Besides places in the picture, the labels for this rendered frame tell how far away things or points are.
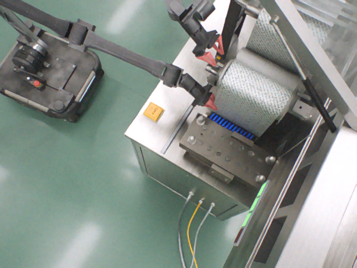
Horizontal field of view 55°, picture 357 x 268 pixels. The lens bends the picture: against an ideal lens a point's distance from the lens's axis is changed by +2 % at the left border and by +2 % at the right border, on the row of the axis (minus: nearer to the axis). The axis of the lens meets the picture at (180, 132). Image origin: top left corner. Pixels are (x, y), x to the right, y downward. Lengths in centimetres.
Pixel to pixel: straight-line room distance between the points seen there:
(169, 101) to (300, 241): 102
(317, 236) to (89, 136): 201
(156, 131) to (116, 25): 156
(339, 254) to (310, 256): 27
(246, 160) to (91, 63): 147
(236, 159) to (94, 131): 139
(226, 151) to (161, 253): 114
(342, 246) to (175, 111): 91
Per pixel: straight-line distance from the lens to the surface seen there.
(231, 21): 150
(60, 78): 248
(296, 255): 76
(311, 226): 77
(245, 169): 141
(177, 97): 161
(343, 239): 104
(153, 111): 156
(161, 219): 237
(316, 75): 74
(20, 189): 259
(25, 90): 254
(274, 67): 137
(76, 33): 137
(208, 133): 142
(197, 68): 169
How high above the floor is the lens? 237
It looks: 71 degrees down
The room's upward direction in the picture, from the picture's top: 8 degrees clockwise
